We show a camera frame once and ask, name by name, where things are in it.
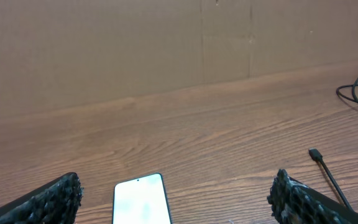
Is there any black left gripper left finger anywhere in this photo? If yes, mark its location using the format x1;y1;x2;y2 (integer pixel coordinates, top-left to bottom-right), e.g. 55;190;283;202
0;172;83;224

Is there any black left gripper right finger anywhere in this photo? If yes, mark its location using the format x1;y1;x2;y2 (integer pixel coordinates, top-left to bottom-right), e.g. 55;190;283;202
267;169;358;224

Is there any black charger cable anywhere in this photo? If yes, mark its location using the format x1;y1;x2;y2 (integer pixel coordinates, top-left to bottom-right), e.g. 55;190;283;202
308;60;358;211

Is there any white-screen smartphone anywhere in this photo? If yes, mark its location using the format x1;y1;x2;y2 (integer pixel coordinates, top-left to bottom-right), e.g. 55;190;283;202
112;173;172;224

